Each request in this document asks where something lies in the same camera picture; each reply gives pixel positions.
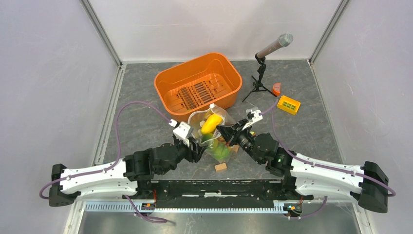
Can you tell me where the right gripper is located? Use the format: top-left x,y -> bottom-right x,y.
216,119 -> 263,165

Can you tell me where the green toy lettuce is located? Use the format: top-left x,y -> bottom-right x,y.
206,139 -> 230,163

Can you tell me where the yellow toy mango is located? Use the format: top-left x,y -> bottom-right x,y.
201,114 -> 223,135

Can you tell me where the polka dot zip top bag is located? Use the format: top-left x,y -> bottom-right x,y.
188,103 -> 235,163

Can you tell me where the orange plastic basket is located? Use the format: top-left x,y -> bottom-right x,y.
154,52 -> 243,121

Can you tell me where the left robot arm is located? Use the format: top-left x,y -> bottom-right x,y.
47,137 -> 205,207

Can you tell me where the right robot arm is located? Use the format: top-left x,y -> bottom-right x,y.
216,119 -> 392,214

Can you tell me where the small tan wooden cube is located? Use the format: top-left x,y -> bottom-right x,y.
230,145 -> 239,153

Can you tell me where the tan wooden block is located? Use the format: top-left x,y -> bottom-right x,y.
215,163 -> 227,172

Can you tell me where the black microphone tripod stand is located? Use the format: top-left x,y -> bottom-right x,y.
242,54 -> 277,102

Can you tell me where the yellow window toy brick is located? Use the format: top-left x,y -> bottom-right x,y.
277,95 -> 301,115

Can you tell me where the orange semicircle toy slice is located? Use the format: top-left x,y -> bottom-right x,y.
272,82 -> 282,97

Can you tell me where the silver microphone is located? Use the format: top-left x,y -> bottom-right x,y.
255,33 -> 294,59

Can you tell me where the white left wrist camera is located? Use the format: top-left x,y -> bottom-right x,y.
169,119 -> 193,147

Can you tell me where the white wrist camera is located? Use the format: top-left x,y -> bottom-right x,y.
242,107 -> 263,130
169,119 -> 193,147

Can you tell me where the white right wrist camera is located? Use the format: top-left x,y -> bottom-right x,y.
242,107 -> 263,130

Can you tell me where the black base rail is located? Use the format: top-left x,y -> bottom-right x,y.
129,179 -> 314,209

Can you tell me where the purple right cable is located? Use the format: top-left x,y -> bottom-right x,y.
260,100 -> 396,220

